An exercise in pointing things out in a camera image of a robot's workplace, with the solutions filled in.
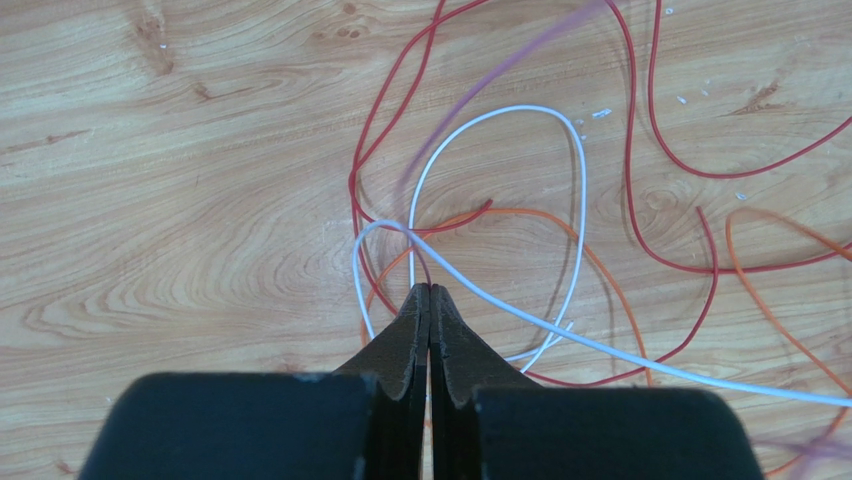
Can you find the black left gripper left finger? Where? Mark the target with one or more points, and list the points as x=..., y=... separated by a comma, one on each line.
x=363, y=420

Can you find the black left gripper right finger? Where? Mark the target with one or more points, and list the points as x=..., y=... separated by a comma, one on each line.
x=492, y=422

